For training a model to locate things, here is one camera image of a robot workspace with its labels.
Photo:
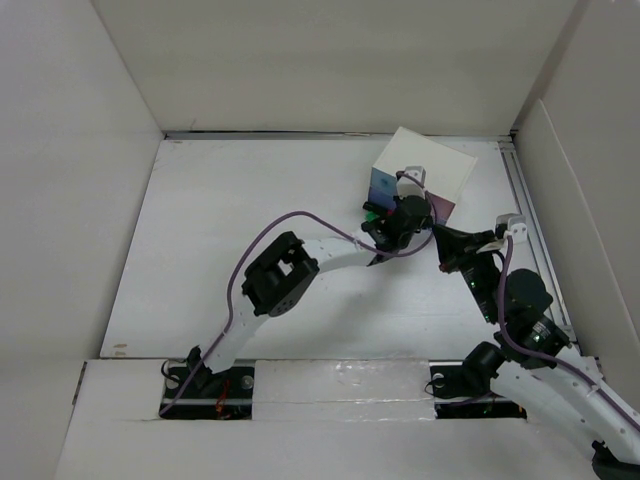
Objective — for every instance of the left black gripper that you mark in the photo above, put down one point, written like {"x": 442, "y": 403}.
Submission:
{"x": 424, "y": 223}

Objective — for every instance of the lower left purple drawer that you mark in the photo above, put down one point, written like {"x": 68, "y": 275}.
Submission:
{"x": 383, "y": 198}

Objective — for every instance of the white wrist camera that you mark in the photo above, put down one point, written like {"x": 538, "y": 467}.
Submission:
{"x": 512, "y": 225}
{"x": 411, "y": 182}

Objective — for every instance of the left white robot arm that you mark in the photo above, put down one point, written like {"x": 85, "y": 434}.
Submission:
{"x": 274, "y": 282}

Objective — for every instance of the light blue drawer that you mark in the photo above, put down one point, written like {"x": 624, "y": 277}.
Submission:
{"x": 383, "y": 181}

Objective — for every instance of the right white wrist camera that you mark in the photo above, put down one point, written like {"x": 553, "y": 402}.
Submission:
{"x": 512, "y": 225}

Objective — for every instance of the metal rail right edge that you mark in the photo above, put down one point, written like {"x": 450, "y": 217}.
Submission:
{"x": 536, "y": 242}

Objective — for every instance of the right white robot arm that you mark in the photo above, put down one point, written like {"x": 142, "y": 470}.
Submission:
{"x": 531, "y": 361}

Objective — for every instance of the pink drawer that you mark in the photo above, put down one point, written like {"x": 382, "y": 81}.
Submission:
{"x": 442, "y": 207}

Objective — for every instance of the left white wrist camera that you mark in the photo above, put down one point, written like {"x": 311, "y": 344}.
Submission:
{"x": 411, "y": 182}

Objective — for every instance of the blue cap black marker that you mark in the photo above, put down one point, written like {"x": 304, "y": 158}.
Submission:
{"x": 368, "y": 227}

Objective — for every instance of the pink cap black marker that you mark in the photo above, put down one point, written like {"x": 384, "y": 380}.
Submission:
{"x": 377, "y": 209}

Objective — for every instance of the white drawer organizer cabinet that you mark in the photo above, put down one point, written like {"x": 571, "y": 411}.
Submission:
{"x": 447, "y": 169}

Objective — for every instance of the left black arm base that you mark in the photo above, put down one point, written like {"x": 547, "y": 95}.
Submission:
{"x": 227, "y": 397}

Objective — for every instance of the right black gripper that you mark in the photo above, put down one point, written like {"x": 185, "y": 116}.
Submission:
{"x": 452, "y": 244}

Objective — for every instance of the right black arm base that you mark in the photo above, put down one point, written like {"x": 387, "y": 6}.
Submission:
{"x": 461, "y": 390}

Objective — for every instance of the green cap black marker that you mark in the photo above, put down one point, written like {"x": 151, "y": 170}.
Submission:
{"x": 371, "y": 217}

